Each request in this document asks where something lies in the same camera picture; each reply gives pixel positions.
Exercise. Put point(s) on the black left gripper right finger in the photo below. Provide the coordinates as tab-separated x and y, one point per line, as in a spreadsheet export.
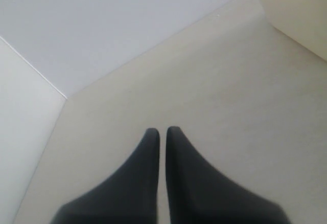
199	193

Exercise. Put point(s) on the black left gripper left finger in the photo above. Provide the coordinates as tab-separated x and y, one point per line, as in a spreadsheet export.
128	196

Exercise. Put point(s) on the cream plastic bin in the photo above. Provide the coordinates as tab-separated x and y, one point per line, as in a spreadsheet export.
302	20

